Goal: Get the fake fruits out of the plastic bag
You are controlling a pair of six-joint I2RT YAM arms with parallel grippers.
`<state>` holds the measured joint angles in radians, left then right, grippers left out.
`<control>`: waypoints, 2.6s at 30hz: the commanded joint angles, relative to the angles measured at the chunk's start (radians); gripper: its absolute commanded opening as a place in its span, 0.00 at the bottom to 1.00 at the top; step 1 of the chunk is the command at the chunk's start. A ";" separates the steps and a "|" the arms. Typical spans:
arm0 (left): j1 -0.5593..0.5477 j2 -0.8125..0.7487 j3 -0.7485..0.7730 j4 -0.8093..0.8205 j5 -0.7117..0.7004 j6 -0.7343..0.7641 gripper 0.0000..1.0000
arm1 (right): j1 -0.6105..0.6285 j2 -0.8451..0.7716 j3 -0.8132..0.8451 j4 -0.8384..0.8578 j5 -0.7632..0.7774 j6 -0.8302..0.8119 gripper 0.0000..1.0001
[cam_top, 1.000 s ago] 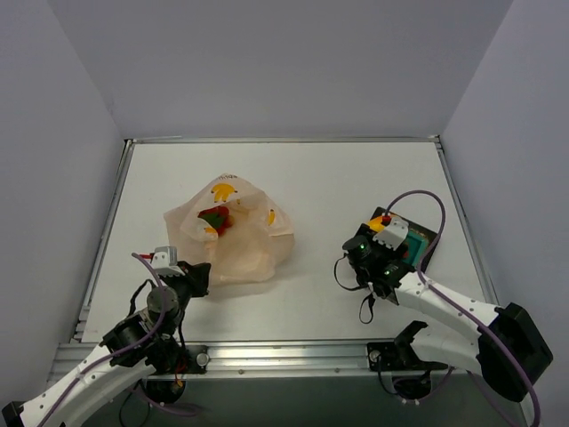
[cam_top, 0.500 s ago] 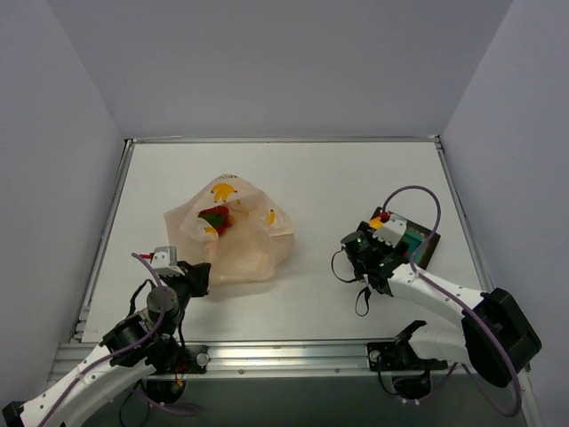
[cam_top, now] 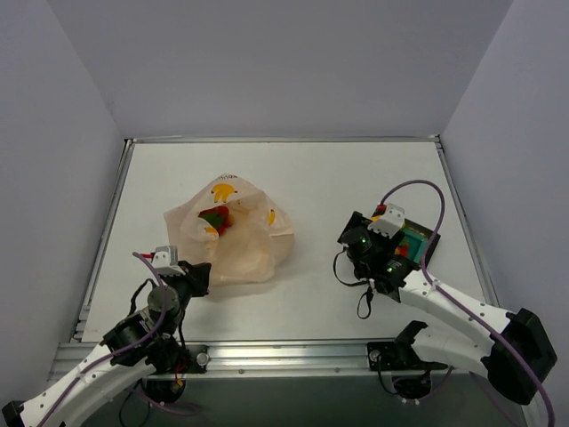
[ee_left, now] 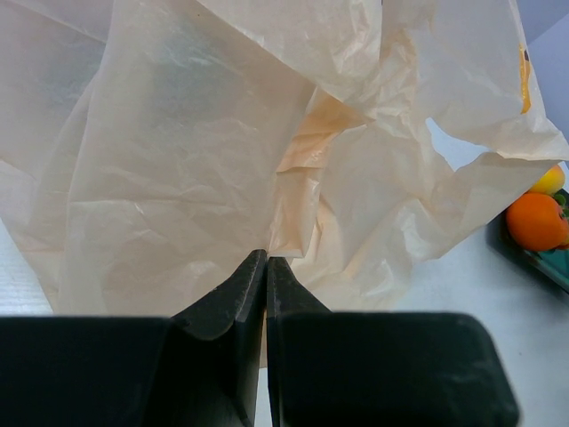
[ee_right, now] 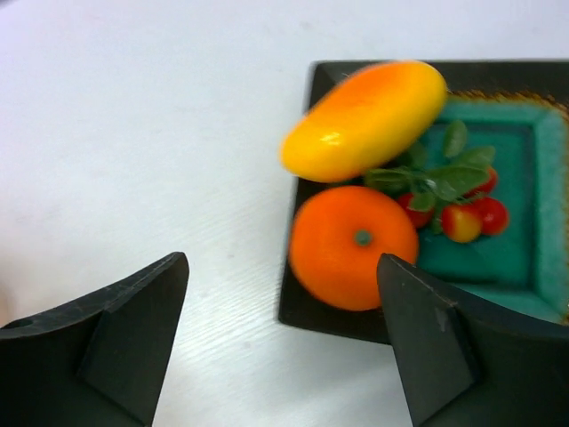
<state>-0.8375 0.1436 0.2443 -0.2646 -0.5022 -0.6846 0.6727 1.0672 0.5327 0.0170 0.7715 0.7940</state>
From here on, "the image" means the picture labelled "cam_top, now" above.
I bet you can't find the translucent banana print plastic bag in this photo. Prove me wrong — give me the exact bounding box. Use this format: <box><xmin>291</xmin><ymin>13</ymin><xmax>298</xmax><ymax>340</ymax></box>
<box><xmin>164</xmin><ymin>173</ymin><xmax>295</xmax><ymax>286</ymax></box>

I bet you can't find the red fake strawberry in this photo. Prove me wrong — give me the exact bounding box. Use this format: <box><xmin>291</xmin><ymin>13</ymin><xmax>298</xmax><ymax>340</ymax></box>
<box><xmin>198</xmin><ymin>205</ymin><xmax>235</xmax><ymax>236</ymax></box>

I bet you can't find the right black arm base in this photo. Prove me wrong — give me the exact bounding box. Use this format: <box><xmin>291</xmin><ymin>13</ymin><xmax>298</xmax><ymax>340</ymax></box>
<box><xmin>366</xmin><ymin>341</ymin><xmax>453</xmax><ymax>406</ymax></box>

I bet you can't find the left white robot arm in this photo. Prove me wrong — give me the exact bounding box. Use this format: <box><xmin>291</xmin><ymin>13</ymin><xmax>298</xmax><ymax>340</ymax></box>
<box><xmin>2</xmin><ymin>262</ymin><xmax>212</xmax><ymax>426</ymax></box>

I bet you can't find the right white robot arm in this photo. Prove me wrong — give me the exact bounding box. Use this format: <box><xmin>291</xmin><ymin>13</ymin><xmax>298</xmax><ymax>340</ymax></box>
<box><xmin>338</xmin><ymin>205</ymin><xmax>557</xmax><ymax>406</ymax></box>

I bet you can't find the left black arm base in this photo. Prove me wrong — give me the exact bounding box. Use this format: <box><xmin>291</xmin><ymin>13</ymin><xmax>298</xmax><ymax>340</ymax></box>
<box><xmin>142</xmin><ymin>344</ymin><xmax>210</xmax><ymax>404</ymax></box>

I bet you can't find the black teal square tray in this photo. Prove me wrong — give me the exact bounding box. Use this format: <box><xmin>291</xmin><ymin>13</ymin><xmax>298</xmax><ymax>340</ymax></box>
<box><xmin>368</xmin><ymin>215</ymin><xmax>442</xmax><ymax>268</ymax></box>

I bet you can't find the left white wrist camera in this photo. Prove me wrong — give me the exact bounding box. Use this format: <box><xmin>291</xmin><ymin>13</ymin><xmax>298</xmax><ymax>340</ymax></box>
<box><xmin>151</xmin><ymin>246</ymin><xmax>181</xmax><ymax>276</ymax></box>

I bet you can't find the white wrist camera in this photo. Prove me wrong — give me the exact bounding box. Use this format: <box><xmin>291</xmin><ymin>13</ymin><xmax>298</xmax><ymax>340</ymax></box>
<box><xmin>151</xmin><ymin>246</ymin><xmax>181</xmax><ymax>276</ymax></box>
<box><xmin>367</xmin><ymin>204</ymin><xmax>405</xmax><ymax>238</ymax></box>

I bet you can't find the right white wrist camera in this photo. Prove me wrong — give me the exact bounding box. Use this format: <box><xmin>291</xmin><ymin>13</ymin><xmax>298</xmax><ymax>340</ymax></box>
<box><xmin>367</xmin><ymin>204</ymin><xmax>405</xmax><ymax>238</ymax></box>

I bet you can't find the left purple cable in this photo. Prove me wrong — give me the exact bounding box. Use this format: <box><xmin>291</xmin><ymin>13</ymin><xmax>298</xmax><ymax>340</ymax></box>
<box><xmin>17</xmin><ymin>251</ymin><xmax>201</xmax><ymax>423</ymax></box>

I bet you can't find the purple cable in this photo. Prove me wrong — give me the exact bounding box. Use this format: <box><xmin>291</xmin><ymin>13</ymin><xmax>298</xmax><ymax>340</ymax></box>
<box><xmin>380</xmin><ymin>179</ymin><xmax>557</xmax><ymax>427</ymax></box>
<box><xmin>17</xmin><ymin>251</ymin><xmax>201</xmax><ymax>423</ymax></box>

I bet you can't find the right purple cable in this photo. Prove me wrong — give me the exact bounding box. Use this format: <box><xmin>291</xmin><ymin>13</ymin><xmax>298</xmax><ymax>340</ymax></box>
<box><xmin>380</xmin><ymin>179</ymin><xmax>557</xmax><ymax>427</ymax></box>

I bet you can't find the aluminium front rail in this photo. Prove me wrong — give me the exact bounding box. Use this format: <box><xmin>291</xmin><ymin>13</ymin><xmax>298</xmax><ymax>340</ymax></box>
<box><xmin>46</xmin><ymin>335</ymin><xmax>531</xmax><ymax>379</ymax></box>

